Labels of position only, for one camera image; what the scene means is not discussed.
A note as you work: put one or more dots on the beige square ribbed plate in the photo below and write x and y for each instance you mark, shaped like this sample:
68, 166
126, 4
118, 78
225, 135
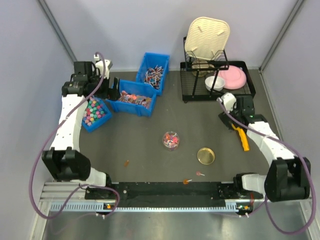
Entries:
206, 38

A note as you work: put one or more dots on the pink round plate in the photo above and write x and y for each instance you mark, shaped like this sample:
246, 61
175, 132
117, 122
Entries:
234, 78

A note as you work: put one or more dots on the clear round container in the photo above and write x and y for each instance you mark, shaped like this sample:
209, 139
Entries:
171, 140

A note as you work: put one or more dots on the white small bowl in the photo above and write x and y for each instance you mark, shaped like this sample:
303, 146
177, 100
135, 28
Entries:
216, 82

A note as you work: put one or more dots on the gold round lid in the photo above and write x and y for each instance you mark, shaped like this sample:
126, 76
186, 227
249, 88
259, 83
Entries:
206, 156

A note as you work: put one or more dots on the black wire dish rack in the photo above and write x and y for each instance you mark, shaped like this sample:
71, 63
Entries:
193, 87

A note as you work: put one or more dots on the yellow plastic scoop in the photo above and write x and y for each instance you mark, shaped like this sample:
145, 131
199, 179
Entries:
243, 137

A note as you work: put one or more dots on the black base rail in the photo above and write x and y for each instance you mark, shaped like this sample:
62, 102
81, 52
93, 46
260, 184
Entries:
174, 194

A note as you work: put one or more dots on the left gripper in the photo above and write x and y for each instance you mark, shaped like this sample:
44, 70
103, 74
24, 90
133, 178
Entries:
111, 88

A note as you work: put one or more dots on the spilled orange lollipop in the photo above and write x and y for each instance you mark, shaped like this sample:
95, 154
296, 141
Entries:
187, 181

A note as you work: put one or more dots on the spilled pink lollipop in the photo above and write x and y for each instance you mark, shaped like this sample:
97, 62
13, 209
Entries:
198, 173

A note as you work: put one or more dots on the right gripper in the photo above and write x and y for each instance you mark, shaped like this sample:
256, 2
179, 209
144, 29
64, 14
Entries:
227, 119

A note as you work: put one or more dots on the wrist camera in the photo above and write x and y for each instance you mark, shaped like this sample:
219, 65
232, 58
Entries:
102, 66
229, 101

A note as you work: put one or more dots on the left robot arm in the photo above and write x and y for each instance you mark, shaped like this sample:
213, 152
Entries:
63, 159

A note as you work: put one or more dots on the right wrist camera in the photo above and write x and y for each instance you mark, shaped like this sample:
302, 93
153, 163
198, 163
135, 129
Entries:
229, 101

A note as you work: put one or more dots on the blue candy bin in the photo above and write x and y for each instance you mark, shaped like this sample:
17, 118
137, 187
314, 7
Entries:
96, 114
135, 98
153, 70

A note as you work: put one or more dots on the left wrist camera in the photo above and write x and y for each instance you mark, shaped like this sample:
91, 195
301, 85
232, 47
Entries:
102, 66

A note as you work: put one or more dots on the spilled orange candy left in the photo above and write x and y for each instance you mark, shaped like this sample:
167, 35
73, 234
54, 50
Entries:
126, 163

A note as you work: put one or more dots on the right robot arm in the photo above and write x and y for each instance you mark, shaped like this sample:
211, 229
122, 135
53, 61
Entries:
286, 179

